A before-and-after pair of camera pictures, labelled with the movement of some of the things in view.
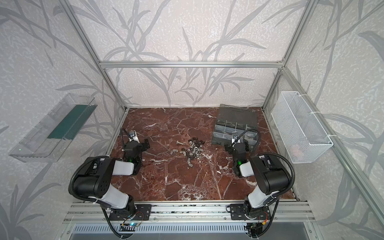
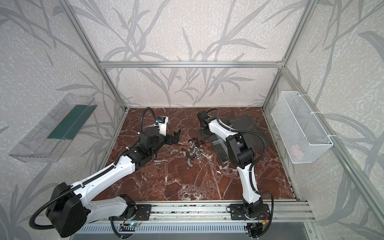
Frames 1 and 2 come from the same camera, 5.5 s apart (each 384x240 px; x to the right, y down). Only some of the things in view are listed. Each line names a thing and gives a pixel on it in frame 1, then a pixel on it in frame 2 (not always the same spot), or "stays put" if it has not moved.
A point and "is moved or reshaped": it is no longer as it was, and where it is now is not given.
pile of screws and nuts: (193, 151) stays put
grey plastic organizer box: (232, 118) is moved or reshaped
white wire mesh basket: (302, 137) stays put
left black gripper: (138, 147) → (170, 138)
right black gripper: (237, 148) → (202, 117)
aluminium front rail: (83, 212) stays put
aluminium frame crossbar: (191, 64) stays put
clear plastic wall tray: (47, 143) stays put
